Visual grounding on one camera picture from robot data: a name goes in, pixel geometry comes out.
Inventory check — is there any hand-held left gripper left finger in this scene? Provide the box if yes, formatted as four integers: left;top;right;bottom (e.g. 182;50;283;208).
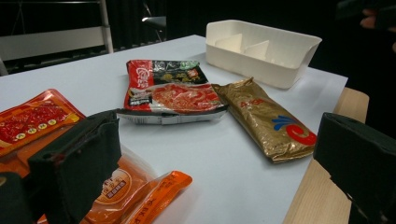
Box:
27;110;123;224

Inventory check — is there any dark chair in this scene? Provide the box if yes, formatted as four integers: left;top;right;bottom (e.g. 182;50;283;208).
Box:
141;3;168;43

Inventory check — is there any white metal desk frame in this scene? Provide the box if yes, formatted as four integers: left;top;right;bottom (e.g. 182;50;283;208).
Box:
0;0;115;63

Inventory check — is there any red and black food packet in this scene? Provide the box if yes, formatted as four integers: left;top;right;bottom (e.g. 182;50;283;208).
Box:
116;59;229;126

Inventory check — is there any orange food packet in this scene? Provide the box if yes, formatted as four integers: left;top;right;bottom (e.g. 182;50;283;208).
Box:
36;146;193;224

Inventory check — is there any gold foil packet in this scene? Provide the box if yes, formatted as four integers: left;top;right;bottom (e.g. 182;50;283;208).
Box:
211;77;318;164

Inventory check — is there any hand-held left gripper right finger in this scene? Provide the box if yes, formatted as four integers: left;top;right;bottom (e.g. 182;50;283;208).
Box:
312;112;396;224

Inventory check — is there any white plastic storage box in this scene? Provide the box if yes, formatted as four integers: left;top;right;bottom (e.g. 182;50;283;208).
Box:
205;19;323;91

